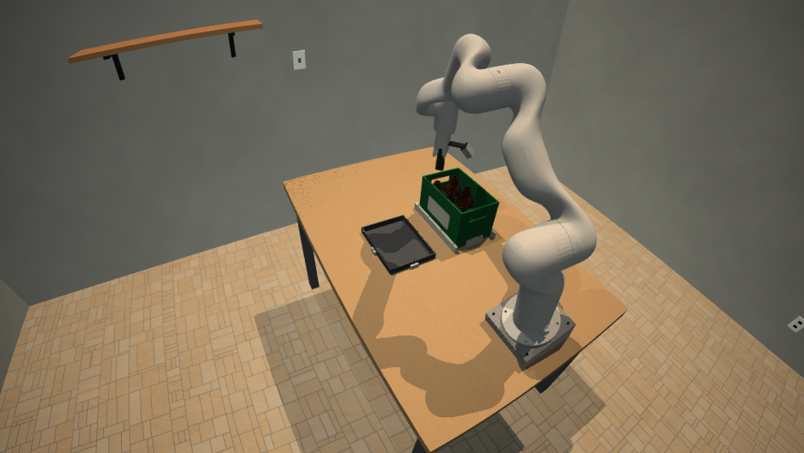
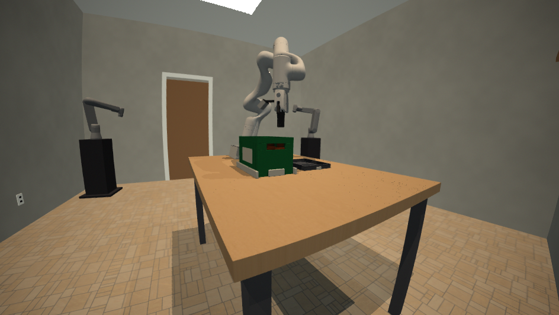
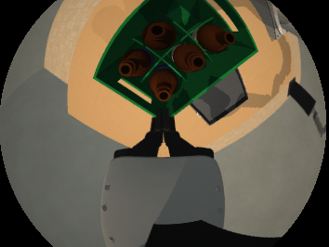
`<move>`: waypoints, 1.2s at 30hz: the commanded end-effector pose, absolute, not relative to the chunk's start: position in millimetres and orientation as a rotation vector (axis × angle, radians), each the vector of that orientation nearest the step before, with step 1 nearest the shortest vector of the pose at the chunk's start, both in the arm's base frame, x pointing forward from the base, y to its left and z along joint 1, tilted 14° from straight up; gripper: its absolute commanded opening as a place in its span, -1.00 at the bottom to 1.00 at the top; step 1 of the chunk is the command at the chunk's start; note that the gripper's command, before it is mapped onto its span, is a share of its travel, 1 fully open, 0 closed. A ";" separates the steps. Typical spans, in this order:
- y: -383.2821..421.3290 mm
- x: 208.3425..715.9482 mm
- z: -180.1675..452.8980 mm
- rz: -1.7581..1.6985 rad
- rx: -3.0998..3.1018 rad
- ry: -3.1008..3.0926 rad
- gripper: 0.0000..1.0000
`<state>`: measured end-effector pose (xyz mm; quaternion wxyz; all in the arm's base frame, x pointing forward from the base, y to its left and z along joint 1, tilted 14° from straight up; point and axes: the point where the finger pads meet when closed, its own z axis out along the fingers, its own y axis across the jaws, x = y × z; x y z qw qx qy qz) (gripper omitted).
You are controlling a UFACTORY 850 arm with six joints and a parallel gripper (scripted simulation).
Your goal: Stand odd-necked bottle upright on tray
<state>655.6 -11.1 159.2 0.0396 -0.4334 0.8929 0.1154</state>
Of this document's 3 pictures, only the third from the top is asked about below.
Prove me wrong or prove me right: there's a green crate with dividers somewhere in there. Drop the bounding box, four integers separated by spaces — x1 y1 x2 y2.
93 0 258 118

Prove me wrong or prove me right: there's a brown glass bottle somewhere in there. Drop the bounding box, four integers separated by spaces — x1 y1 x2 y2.
142 20 177 50
171 44 205 72
191 24 235 52
150 64 178 101
119 48 154 78

